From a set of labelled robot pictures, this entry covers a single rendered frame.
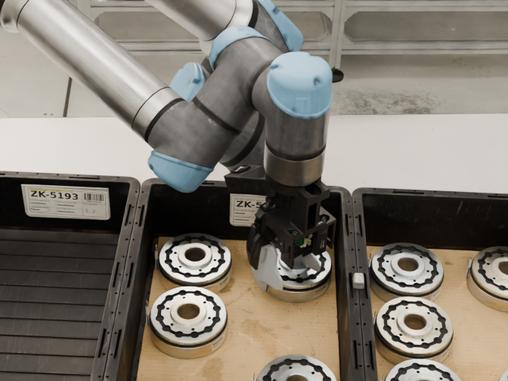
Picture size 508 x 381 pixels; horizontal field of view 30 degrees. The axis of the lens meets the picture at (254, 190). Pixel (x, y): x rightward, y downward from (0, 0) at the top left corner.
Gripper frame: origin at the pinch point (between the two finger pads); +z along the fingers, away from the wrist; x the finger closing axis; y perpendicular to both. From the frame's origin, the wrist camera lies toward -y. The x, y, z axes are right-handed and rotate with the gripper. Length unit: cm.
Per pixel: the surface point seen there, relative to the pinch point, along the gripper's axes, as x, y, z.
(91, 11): 61, -175, 58
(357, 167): 39.5, -25.7, 15.0
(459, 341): 14.1, 22.4, 2.0
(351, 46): 134, -129, 72
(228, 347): -12.1, 5.8, 2.1
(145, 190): -10.4, -17.5, -7.9
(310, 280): 2.4, 4.6, -1.1
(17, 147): -10, -66, 15
